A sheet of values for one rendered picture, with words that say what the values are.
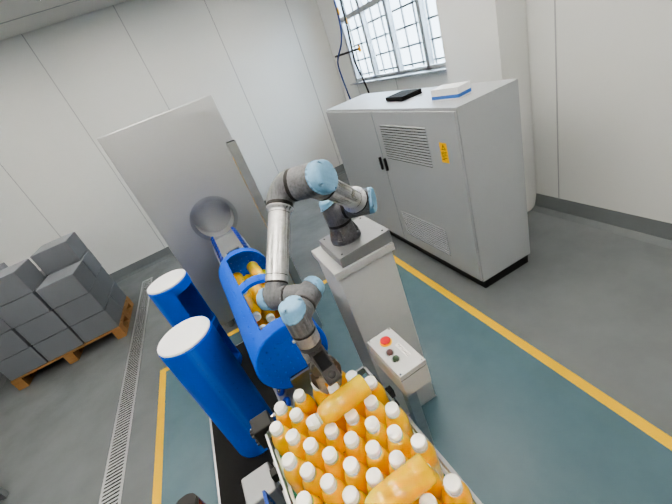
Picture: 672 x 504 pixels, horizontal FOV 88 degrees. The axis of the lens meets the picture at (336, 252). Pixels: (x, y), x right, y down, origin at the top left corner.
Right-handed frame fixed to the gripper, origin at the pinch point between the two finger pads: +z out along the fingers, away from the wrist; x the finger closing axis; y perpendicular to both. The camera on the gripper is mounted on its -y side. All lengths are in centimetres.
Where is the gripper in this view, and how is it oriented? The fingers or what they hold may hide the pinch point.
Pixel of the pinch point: (333, 388)
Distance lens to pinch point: 120.3
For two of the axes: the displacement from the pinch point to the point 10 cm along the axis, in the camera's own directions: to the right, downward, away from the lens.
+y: -4.3, -3.2, 8.4
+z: 3.2, 8.2, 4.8
